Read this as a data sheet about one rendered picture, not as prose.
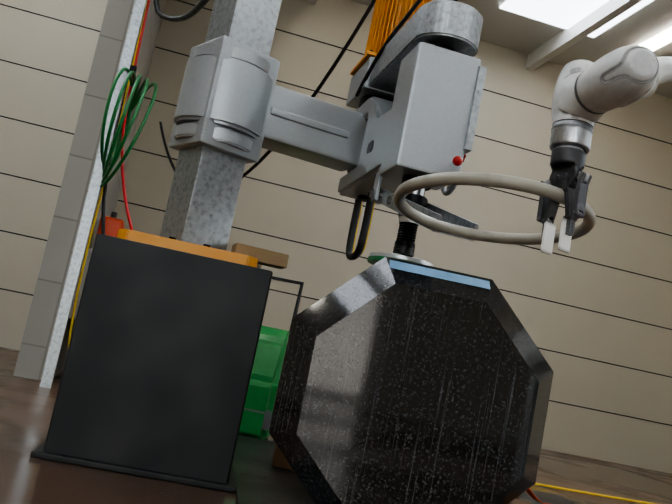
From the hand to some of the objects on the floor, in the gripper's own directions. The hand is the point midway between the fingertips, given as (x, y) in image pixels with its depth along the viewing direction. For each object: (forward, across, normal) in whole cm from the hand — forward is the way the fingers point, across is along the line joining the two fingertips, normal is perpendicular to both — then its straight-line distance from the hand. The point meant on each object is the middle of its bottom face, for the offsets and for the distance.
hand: (556, 238), depth 172 cm
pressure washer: (+62, +270, -59) cm, 283 cm away
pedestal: (+74, +163, +27) cm, 181 cm away
